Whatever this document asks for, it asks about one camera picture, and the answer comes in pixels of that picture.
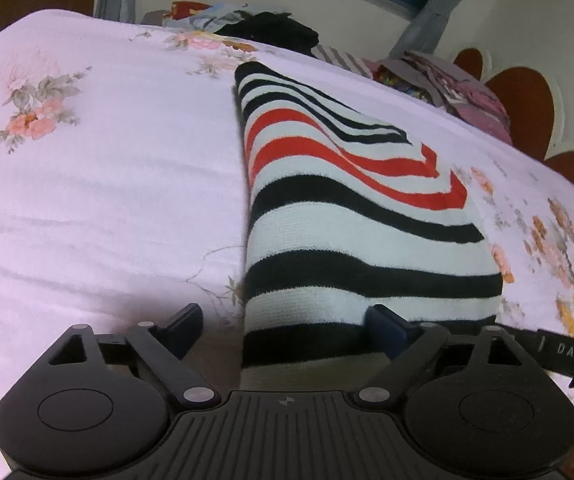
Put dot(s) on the brown heart-shaped headboard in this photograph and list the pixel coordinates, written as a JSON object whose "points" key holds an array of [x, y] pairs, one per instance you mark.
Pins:
{"points": [[527, 105]]}

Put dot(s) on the grey white striped cloth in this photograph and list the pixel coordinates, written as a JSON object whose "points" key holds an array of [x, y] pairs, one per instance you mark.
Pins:
{"points": [[339, 57]]}

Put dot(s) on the pink clothes pile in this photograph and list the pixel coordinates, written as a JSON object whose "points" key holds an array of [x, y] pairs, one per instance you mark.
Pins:
{"points": [[472, 100]]}

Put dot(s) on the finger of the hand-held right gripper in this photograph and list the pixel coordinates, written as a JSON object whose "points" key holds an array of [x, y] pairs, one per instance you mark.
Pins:
{"points": [[526, 339]]}

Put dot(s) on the light blue white clothes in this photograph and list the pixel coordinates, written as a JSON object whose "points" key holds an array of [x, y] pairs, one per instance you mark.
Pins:
{"points": [[207, 19]]}

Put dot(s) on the black clothes pile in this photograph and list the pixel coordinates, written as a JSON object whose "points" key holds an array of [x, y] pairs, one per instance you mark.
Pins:
{"points": [[277, 30]]}

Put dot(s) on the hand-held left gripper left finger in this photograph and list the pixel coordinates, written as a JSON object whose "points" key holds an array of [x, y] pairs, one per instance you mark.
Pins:
{"points": [[187, 325]]}

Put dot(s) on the colourful patterned cloth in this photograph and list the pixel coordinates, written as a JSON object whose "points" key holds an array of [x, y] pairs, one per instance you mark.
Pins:
{"points": [[399, 82]]}

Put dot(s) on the black white red striped sweater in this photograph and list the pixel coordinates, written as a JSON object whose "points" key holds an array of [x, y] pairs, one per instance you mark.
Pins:
{"points": [[347, 240]]}

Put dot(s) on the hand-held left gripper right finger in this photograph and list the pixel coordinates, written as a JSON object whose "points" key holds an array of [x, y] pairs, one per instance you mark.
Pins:
{"points": [[384, 330]]}

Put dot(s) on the pink floral bedsheet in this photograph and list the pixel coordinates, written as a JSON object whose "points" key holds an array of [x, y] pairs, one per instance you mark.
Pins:
{"points": [[117, 185]]}

